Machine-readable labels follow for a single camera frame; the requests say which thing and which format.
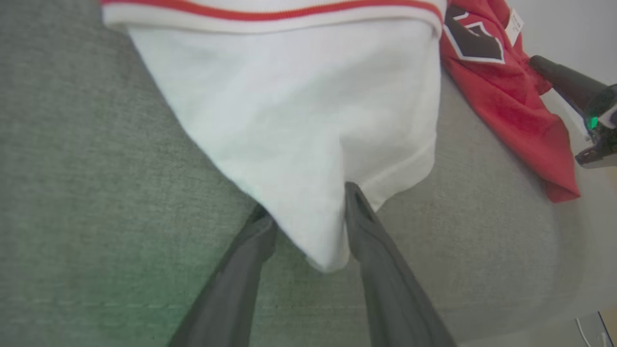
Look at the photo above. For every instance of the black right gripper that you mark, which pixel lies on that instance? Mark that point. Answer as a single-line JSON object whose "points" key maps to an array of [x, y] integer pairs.
{"points": [[602, 135]]}

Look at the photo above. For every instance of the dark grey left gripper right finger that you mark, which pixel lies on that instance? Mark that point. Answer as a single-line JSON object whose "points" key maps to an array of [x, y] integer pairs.
{"points": [[390, 294]]}

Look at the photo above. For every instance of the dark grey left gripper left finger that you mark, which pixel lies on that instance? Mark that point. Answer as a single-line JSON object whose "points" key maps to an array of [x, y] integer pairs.
{"points": [[231, 294]]}

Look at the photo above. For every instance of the red jersey with number 23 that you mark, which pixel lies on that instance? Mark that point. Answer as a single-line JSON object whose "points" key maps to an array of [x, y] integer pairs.
{"points": [[289, 120]]}

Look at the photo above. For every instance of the grey fabric sofa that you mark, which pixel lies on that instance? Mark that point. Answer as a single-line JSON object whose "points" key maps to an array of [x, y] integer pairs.
{"points": [[96, 193]]}

